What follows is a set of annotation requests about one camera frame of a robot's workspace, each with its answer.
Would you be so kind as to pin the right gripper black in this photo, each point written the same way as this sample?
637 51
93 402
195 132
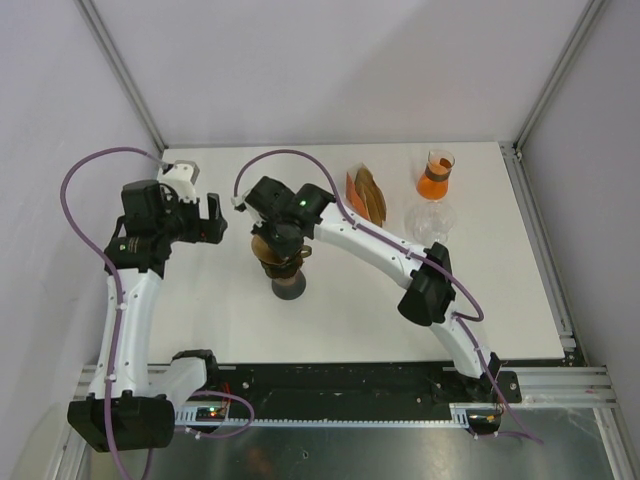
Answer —
262 229

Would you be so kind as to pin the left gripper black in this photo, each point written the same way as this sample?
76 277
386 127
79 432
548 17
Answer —
204 230

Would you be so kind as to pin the brown paper coffee filter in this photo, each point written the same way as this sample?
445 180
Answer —
265 254

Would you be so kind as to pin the olive green plastic dripper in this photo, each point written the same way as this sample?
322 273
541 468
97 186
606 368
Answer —
293 265

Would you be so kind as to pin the glass beaker with orange contents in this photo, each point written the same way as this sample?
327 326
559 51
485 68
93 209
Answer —
434 182

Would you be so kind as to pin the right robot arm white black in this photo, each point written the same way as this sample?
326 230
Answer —
284 219

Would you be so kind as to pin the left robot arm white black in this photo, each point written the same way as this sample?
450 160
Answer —
124 409

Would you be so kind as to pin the orange coffee filter box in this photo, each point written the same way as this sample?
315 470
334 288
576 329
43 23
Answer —
351 195

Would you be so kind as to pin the brown paper coffee filters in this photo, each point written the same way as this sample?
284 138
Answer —
371 197

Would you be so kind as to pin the clear plastic dripper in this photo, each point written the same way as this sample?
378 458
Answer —
430 222

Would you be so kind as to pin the grey carafe with red rim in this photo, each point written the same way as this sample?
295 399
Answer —
289 288

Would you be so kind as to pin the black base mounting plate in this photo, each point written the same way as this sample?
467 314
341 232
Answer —
264 386

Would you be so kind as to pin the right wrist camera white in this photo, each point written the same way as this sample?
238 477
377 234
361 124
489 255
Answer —
240 204

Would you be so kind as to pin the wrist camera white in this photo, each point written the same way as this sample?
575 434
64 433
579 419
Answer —
240 204
181 176

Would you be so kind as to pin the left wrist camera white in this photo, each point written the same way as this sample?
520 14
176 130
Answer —
181 176

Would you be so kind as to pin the aluminium frame post left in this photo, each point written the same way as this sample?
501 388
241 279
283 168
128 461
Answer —
116 62

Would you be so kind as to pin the aluminium frame post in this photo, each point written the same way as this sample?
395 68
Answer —
570 52
116 62

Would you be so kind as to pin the grey slotted cable duct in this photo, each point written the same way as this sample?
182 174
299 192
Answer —
415 414

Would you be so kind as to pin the aluminium frame rail right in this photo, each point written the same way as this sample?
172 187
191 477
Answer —
570 382

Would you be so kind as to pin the aluminium frame post right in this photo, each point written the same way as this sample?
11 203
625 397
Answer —
570 52

